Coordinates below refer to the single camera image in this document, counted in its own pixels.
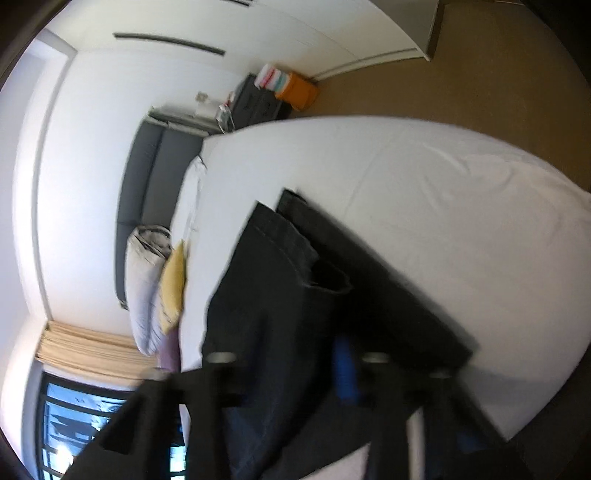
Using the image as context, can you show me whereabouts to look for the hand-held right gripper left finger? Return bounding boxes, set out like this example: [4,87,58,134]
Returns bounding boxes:
[65,353,247,480]

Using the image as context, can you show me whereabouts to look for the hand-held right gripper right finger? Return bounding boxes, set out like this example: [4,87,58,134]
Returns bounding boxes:
[331,337,511,480]

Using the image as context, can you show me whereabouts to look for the black pants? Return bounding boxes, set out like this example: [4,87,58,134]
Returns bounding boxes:
[201,188,478,480]

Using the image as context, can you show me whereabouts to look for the purple patterned pillow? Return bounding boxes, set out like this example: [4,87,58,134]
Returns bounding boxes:
[157,330,182,372]

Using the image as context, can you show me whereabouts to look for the beige curtain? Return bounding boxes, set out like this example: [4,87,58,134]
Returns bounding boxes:
[36,320,162,381]

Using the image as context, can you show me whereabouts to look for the yellow patterned pillow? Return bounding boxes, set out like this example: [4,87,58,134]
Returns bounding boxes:
[158,240,188,335]

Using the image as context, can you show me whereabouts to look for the black framed window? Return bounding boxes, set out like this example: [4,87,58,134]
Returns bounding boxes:
[32,369,190,480]

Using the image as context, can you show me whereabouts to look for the folded grey duvet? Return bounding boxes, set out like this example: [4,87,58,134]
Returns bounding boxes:
[126,225,174,355]

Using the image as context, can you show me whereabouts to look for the bed with white sheet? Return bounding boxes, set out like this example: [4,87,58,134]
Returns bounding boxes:
[171,115,591,444]

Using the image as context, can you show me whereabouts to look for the white pillow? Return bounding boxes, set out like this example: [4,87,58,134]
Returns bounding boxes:
[171,156,208,241]

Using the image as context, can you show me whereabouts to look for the grey padded headboard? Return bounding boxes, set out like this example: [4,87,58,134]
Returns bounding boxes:
[115,119,213,310]

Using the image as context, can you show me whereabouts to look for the dark grey nightstand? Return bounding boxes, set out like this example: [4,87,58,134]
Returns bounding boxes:
[231,74,291,130]

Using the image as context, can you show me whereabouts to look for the orange box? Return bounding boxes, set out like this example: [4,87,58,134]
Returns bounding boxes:
[276,74,320,112]

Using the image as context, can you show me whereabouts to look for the striped white bin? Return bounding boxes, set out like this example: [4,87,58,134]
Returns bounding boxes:
[254,64,291,90]

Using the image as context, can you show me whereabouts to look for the white wardrobe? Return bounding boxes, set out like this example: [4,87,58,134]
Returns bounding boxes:
[74,0,439,81]

